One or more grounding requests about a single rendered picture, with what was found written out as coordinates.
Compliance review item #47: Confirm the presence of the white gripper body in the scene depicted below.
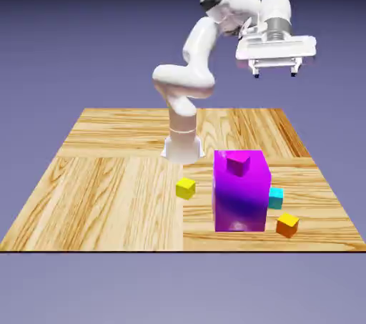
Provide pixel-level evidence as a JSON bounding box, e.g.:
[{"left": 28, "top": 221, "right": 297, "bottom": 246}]
[{"left": 234, "top": 34, "right": 317, "bottom": 69}]

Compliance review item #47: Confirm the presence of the small magenta cube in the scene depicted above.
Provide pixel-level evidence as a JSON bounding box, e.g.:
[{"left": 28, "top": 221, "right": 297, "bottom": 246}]
[{"left": 225, "top": 151, "right": 252, "bottom": 178}]

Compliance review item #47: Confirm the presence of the small cyan cube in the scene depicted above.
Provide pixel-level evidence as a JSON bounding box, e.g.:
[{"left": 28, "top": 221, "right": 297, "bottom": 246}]
[{"left": 267, "top": 187, "right": 285, "bottom": 210}]

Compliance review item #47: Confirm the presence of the small yellow cube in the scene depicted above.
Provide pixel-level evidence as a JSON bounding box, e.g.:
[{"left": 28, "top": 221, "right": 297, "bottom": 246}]
[{"left": 175, "top": 177, "right": 197, "bottom": 201}]

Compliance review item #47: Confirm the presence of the small orange cube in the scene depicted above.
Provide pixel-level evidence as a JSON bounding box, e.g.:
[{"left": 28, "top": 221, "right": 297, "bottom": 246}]
[{"left": 275, "top": 212, "right": 300, "bottom": 239}]

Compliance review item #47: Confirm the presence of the large purple box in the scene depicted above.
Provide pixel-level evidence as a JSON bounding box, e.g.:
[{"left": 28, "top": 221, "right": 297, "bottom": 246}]
[{"left": 212, "top": 149, "right": 272, "bottom": 233}]

